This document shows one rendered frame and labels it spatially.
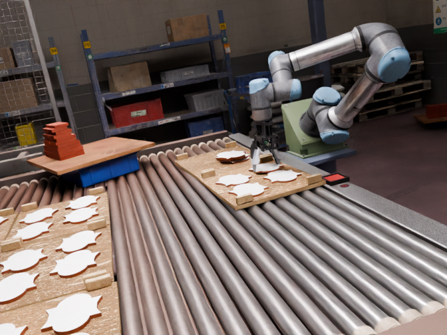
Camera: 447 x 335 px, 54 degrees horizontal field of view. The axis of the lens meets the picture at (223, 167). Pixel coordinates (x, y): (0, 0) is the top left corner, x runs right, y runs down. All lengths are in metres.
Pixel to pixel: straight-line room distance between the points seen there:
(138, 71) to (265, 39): 2.20
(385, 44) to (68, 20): 5.27
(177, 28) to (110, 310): 5.21
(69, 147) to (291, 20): 5.53
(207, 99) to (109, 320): 5.26
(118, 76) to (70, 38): 0.96
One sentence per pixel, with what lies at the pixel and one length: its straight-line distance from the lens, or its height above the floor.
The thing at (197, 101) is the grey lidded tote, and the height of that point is 0.78.
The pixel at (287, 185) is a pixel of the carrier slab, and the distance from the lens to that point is 1.57.
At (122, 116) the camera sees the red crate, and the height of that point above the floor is 0.78.
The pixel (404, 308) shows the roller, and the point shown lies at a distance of 0.93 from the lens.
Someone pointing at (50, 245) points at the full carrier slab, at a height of 0.94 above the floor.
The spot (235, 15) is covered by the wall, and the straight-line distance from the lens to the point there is 6.95.
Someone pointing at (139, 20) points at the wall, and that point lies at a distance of 6.58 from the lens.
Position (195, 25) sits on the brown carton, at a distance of 6.06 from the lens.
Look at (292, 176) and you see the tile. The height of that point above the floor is 0.94.
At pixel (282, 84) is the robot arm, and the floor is 1.27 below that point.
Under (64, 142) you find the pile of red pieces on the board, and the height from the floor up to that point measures 1.12.
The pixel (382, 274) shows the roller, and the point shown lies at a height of 0.92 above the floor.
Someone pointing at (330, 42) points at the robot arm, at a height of 1.39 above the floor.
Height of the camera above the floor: 1.45
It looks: 15 degrees down
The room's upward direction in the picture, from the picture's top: 10 degrees counter-clockwise
